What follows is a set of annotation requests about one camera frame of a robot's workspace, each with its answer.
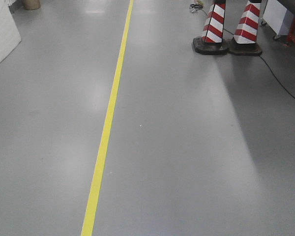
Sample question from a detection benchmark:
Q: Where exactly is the red white traffic cone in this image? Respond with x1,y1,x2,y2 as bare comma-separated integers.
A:
192,0,229,55

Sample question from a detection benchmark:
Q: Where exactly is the coiled wire bundle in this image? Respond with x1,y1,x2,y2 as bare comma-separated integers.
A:
189,0,208,13

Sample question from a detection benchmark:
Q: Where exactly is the white foam block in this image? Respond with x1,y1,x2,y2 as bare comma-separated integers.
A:
0,0,21,63

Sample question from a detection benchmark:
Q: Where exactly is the black floor cable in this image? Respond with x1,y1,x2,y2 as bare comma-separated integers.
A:
222,27,295,107

